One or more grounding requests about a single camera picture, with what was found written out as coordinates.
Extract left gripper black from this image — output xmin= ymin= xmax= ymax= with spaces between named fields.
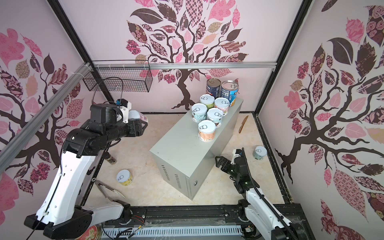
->
xmin=103 ymin=118 xmax=146 ymax=143

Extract orange labelled can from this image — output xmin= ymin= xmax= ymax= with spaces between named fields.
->
xmin=198 ymin=120 xmax=216 ymax=143

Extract white small can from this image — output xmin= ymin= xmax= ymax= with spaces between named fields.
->
xmin=207 ymin=108 xmax=224 ymax=128

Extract yellow labelled can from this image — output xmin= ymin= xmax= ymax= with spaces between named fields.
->
xmin=116 ymin=170 xmax=133 ymax=186

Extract pink labelled can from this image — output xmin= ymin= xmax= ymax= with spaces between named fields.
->
xmin=214 ymin=98 xmax=230 ymax=116

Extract green labelled small can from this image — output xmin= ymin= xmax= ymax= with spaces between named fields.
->
xmin=200 ymin=94 xmax=215 ymax=110

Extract large blue labelled can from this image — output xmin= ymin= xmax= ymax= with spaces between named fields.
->
xmin=221 ymin=81 xmax=239 ymax=107

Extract dark tomato can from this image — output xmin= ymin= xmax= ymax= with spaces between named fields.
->
xmin=206 ymin=78 xmax=222 ymax=99

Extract pink small can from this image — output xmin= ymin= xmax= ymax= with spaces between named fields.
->
xmin=129 ymin=110 xmax=148 ymax=123

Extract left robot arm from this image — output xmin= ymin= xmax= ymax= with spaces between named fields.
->
xmin=24 ymin=99 xmax=148 ymax=240

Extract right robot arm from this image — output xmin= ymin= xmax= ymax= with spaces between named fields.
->
xmin=215 ymin=156 xmax=302 ymax=240

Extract grey metal cabinet box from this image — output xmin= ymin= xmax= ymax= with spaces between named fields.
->
xmin=150 ymin=99 xmax=244 ymax=200

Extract dark spice bottle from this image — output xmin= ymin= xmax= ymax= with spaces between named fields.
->
xmin=103 ymin=152 xmax=117 ymax=165

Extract metal tongs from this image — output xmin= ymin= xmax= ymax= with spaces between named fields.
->
xmin=94 ymin=180 xmax=126 ymax=202

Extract red round tin lid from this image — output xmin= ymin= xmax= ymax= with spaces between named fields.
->
xmin=77 ymin=225 xmax=102 ymax=240

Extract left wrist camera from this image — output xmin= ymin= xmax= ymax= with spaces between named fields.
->
xmin=116 ymin=99 xmax=132 ymax=124

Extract wooden handled knife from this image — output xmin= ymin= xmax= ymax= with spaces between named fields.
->
xmin=239 ymin=116 xmax=249 ymax=134

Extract black wire basket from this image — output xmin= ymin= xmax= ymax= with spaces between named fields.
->
xmin=83 ymin=60 xmax=153 ymax=93

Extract black base frame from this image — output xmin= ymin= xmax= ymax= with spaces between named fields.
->
xmin=103 ymin=204 xmax=315 ymax=240

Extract aluminium rail back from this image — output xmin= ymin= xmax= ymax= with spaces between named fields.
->
xmin=94 ymin=62 xmax=277 ymax=70

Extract aluminium rail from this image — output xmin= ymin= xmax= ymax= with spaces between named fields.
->
xmin=94 ymin=62 xmax=277 ymax=70
xmin=1 ymin=63 xmax=92 ymax=173

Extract white vented cable duct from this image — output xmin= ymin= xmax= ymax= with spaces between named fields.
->
xmin=101 ymin=226 xmax=244 ymax=240

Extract aluminium rail left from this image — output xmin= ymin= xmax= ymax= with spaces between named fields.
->
xmin=1 ymin=63 xmax=92 ymax=173

